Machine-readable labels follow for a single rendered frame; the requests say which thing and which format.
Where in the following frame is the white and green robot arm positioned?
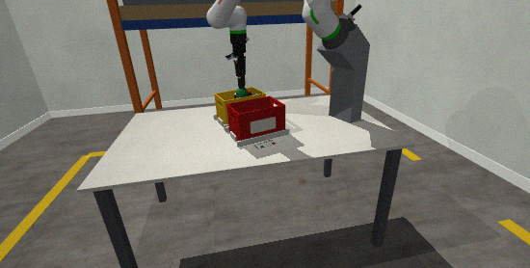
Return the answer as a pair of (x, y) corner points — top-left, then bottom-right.
(206, 0), (362, 49)

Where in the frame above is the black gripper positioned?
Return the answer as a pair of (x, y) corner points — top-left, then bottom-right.
(232, 43), (246, 87)

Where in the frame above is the green bottle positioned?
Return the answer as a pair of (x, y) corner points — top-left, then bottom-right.
(236, 82), (249, 98)

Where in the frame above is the yellow divided crate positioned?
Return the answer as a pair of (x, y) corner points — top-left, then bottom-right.
(214, 87), (262, 125)

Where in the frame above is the red crate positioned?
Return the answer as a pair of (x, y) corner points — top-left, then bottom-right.
(226, 96), (285, 141)

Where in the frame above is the white paper pick list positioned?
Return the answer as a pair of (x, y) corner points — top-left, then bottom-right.
(252, 138), (283, 149)

